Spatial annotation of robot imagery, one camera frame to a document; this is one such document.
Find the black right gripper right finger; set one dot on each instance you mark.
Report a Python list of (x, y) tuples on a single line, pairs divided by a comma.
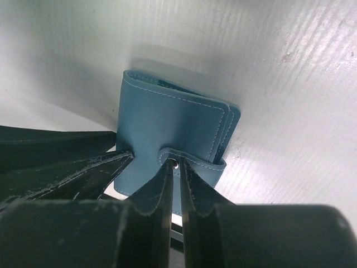
[(219, 233)]

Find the blue leather card holder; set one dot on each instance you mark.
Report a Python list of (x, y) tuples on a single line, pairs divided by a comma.
[(159, 120)]

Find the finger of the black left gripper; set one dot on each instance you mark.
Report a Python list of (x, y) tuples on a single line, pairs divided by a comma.
[(23, 148), (71, 180)]

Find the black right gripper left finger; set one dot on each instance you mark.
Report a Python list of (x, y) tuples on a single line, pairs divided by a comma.
[(131, 233)]

